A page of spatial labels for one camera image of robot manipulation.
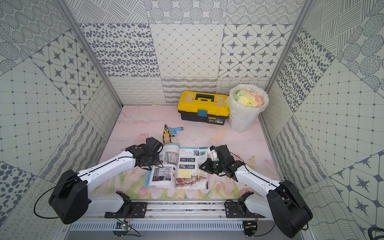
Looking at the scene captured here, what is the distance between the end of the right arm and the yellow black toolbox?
318 mm

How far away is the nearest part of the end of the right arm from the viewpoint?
64 cm

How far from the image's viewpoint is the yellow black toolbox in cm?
100

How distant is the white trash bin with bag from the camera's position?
33.6 inches

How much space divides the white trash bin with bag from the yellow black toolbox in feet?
0.18

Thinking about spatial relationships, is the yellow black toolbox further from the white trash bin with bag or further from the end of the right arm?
the end of the right arm

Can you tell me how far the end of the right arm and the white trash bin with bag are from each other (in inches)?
9.6
